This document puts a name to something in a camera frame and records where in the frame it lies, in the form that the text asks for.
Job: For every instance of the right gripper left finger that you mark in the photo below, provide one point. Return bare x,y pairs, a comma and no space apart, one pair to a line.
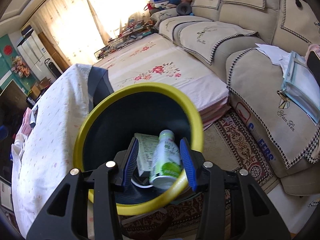
64,215

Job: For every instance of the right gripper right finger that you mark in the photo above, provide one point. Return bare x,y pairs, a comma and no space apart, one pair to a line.
253,216

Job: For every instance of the pink milk carton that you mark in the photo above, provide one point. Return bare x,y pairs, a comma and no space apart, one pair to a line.
26,128

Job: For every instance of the green white drink bottle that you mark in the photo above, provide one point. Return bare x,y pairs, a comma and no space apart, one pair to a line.
166,163

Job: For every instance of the green white carton box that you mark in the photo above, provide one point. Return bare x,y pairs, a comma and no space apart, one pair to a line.
146,147

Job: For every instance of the yellow rimmed black trash bin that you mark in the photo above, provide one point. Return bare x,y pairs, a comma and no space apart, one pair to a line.
140,128

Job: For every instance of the white cloth towel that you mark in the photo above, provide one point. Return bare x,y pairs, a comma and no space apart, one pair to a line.
18,147

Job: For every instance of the white dotted tablecloth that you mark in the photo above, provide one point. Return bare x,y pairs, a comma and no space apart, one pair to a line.
48,154

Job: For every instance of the patterned red rug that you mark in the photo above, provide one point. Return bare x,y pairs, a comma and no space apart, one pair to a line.
229,144

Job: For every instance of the black flat television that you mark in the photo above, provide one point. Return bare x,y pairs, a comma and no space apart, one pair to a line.
13,106

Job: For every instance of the light blue document bag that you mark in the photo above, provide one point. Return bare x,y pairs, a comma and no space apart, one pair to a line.
300,86

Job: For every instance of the black tower fan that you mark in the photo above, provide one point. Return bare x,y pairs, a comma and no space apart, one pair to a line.
52,67

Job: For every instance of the artificial flower bouquet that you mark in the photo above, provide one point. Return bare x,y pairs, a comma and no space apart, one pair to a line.
19,67

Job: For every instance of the white papers on sofa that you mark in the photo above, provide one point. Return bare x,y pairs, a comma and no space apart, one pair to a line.
277,56

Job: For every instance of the floral bed mattress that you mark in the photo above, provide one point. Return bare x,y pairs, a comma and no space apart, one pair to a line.
156,59

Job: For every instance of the cream window curtains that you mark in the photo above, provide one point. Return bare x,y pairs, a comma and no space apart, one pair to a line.
79,28

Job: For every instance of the beige sofa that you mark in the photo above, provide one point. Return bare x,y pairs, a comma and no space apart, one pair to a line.
222,34

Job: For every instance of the book pile on floor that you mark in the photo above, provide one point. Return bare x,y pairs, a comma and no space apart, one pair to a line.
129,36

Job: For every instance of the dark neck pillow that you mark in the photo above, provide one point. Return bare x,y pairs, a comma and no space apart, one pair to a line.
184,9

